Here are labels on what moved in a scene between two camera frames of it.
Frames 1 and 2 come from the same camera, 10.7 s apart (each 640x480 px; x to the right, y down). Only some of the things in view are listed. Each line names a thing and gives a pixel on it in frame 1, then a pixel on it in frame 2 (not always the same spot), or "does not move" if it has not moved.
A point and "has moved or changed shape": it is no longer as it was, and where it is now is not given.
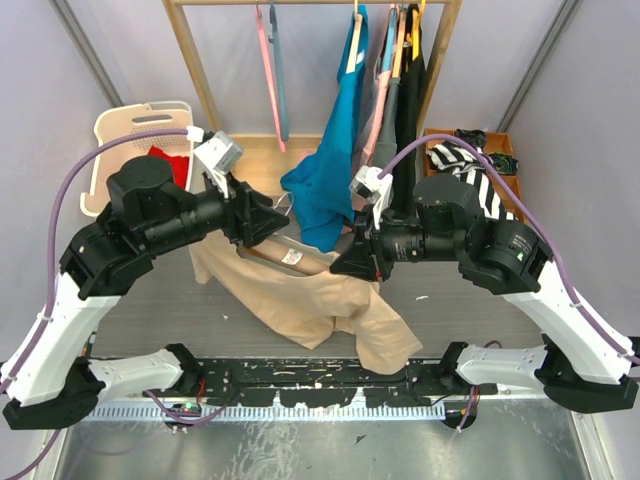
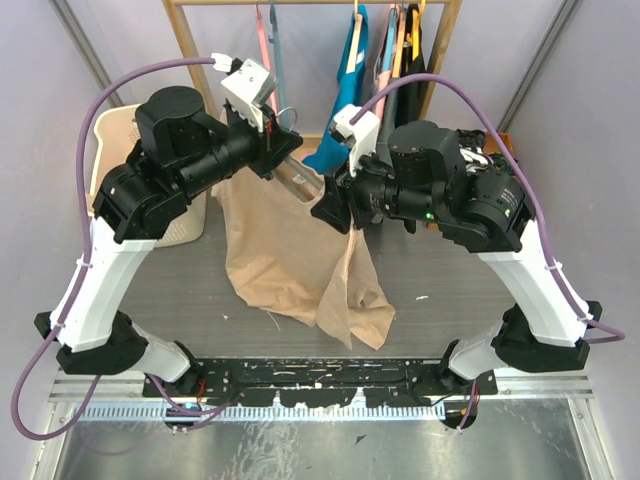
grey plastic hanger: x=273 y=39 does not move
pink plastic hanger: x=262 y=43 does not move
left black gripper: x=251 y=215 to x=274 y=144
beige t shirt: x=312 y=307 has moved or changed shape
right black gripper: x=365 y=257 to x=341 y=190
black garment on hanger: x=408 y=114 does not move
